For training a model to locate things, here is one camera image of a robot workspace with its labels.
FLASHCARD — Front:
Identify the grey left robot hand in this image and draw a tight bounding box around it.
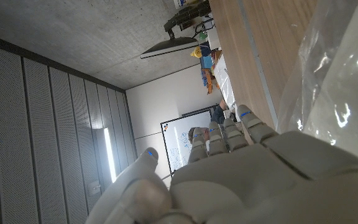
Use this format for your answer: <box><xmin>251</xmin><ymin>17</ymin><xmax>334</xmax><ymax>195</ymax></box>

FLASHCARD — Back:
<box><xmin>85</xmin><ymin>104</ymin><xmax>358</xmax><ymax>224</ymax></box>

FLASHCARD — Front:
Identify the seated person in dark shirt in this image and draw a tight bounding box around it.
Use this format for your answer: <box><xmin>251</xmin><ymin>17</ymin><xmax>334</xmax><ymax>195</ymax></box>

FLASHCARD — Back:
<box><xmin>187</xmin><ymin>99</ymin><xmax>230</xmax><ymax>144</ymax></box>

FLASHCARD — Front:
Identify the black framed whiteboard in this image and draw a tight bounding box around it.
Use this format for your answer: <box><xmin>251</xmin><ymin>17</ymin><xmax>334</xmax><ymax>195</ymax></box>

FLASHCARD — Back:
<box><xmin>160</xmin><ymin>105</ymin><xmax>218</xmax><ymax>174</ymax></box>

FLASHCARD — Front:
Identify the silver plastic sheet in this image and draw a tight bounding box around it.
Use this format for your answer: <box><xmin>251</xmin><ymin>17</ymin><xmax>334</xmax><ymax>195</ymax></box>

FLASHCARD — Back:
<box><xmin>213</xmin><ymin>54</ymin><xmax>237</xmax><ymax>110</ymax></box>

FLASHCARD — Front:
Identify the ceiling light strip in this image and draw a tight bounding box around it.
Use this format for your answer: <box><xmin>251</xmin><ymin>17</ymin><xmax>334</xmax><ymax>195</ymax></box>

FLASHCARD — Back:
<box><xmin>103</xmin><ymin>127</ymin><xmax>117</xmax><ymax>184</ymax></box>

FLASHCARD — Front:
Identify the white square box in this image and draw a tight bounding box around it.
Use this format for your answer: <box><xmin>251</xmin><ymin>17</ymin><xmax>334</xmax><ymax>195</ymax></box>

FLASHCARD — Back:
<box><xmin>206</xmin><ymin>28</ymin><xmax>222</xmax><ymax>50</ymax></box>

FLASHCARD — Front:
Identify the black computer monitor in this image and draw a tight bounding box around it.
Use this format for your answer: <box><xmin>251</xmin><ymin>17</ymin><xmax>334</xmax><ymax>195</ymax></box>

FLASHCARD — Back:
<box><xmin>140</xmin><ymin>36</ymin><xmax>200</xmax><ymax>60</ymax></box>

